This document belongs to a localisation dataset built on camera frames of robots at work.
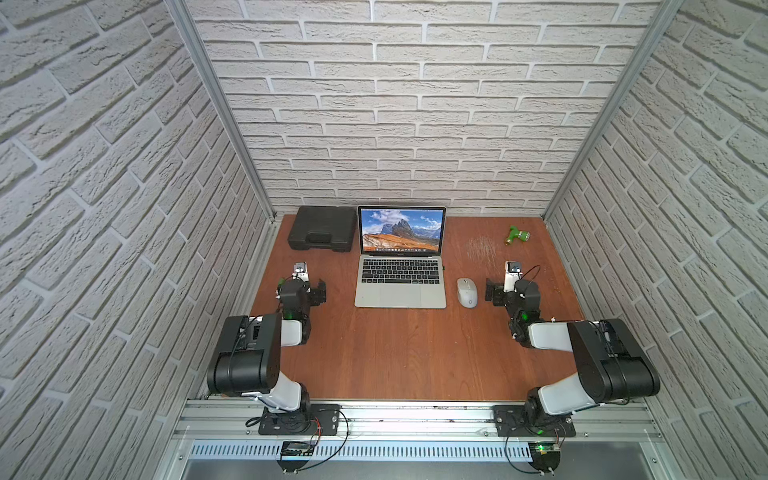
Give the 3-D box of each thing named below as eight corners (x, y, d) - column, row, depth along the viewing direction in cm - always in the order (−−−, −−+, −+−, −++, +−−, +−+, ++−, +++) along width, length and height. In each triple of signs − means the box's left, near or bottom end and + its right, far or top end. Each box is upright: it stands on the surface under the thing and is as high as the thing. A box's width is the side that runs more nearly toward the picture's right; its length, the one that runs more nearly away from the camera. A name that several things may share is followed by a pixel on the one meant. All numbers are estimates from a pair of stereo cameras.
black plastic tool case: (290, 252, 110) (286, 243, 105) (301, 214, 123) (298, 204, 118) (352, 253, 110) (350, 244, 106) (356, 214, 123) (355, 205, 118)
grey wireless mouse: (459, 308, 96) (461, 304, 94) (455, 281, 102) (456, 277, 100) (478, 308, 96) (479, 304, 94) (472, 281, 102) (474, 277, 100)
